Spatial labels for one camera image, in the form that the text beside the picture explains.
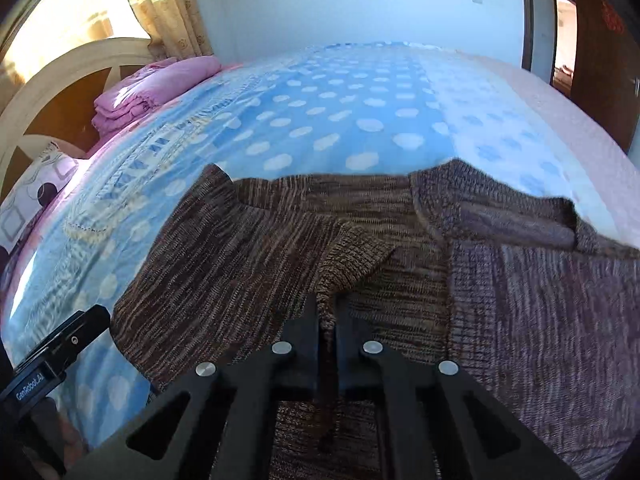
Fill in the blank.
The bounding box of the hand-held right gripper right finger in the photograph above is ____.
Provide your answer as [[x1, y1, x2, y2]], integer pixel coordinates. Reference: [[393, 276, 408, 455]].
[[334, 305, 583, 480]]

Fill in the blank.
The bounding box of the yellow patterned curtain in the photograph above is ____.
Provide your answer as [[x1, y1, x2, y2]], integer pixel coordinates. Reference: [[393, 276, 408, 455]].
[[30, 0, 216, 59]]

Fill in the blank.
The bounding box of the brown knit sweater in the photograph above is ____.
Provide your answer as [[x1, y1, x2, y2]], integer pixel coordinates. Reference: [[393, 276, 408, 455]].
[[111, 158, 640, 480]]

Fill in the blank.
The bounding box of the folded pink quilt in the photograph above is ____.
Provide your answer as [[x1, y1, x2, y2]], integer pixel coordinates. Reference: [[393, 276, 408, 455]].
[[92, 55, 223, 138]]

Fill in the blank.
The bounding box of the cream wooden headboard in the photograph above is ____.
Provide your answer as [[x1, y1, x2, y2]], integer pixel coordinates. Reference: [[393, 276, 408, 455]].
[[0, 37, 166, 201]]

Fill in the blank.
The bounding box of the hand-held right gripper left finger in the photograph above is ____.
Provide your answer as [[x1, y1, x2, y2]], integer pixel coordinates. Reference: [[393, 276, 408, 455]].
[[65, 294, 321, 480]]

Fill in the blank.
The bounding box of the blue polka-dot blanket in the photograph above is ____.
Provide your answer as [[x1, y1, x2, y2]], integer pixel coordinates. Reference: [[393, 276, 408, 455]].
[[0, 42, 616, 453]]

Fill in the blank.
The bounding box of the dark door frame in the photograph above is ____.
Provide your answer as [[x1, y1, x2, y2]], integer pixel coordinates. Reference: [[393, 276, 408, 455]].
[[519, 0, 536, 73]]

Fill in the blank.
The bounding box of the patterned white pillow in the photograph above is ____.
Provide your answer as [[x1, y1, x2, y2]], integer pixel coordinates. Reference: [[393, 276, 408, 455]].
[[0, 142, 81, 256]]

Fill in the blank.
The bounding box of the brown wooden door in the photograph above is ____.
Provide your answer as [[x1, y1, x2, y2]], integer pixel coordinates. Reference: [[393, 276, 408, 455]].
[[569, 0, 640, 156]]

